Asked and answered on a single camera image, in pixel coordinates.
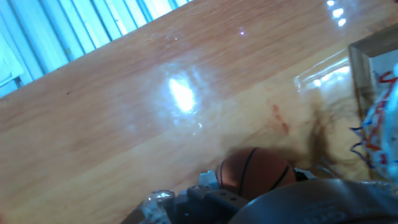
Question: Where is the gripper left finger with tactile pad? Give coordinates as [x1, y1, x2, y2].
[174, 169, 250, 224]

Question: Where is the gripper right finger with tactile pad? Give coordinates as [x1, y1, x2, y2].
[293, 167, 318, 182]

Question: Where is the small orange toy basketball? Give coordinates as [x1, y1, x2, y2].
[216, 147, 298, 202]

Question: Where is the toy basketball hoop stand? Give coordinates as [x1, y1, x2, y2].
[347, 23, 398, 185]

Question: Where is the glossy wooden board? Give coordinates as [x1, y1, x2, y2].
[0, 0, 398, 224]

